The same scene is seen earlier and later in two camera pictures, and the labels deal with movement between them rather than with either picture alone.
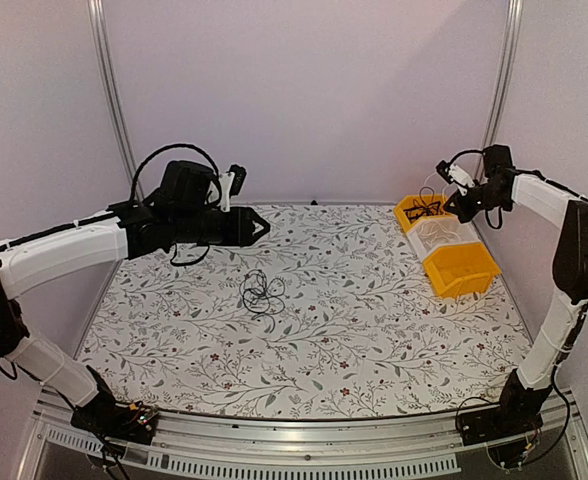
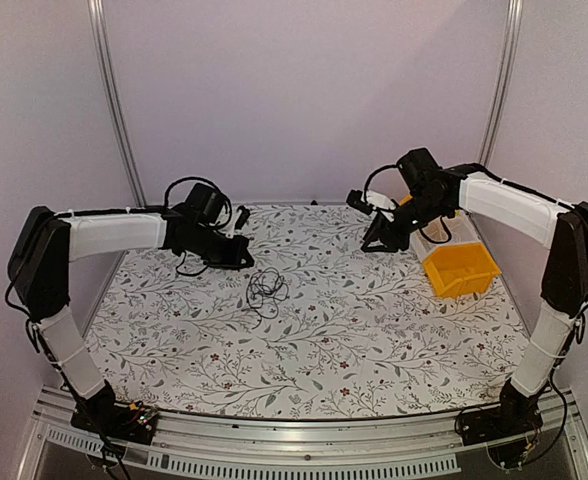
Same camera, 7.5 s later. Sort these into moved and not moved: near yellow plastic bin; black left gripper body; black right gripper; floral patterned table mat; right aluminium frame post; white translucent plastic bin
Moved: black left gripper body; black right gripper
Not moved: near yellow plastic bin; floral patterned table mat; white translucent plastic bin; right aluminium frame post
